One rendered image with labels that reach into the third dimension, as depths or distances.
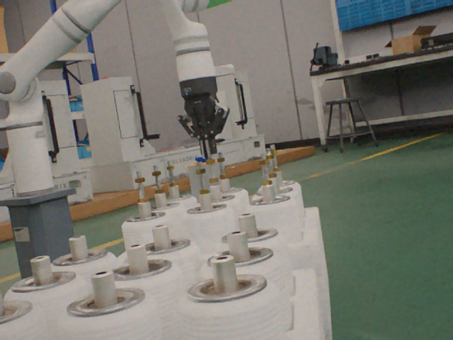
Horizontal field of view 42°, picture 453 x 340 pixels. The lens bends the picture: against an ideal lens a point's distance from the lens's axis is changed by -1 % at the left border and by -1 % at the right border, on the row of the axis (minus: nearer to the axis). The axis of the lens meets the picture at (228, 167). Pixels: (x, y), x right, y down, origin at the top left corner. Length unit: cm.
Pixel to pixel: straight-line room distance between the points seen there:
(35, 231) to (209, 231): 60
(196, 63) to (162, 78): 682
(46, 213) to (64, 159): 202
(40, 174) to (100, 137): 243
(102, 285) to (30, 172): 100
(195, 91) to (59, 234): 59
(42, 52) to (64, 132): 206
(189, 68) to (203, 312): 73
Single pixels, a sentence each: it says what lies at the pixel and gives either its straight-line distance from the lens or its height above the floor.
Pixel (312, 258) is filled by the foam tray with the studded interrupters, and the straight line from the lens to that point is 104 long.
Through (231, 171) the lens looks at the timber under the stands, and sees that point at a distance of 442.
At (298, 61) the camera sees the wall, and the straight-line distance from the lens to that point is 676.
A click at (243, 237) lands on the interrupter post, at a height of 28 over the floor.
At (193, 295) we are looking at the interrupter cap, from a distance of 55.
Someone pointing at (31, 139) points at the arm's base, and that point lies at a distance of 157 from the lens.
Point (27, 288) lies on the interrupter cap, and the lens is 72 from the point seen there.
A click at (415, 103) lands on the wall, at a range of 621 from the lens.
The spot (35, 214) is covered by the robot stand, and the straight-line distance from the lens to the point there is 155.
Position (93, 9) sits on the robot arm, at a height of 72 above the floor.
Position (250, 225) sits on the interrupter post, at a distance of 78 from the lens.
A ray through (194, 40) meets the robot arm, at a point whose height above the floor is 57.
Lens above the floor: 40
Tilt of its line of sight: 4 degrees down
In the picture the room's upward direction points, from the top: 9 degrees counter-clockwise
